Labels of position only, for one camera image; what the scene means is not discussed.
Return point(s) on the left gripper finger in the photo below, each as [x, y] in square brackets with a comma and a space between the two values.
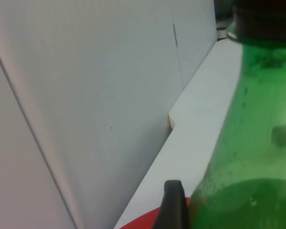
[174, 210]

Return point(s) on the green plastic bottle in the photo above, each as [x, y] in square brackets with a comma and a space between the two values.
[252, 119]

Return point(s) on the red tray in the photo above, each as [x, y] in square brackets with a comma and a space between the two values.
[143, 220]

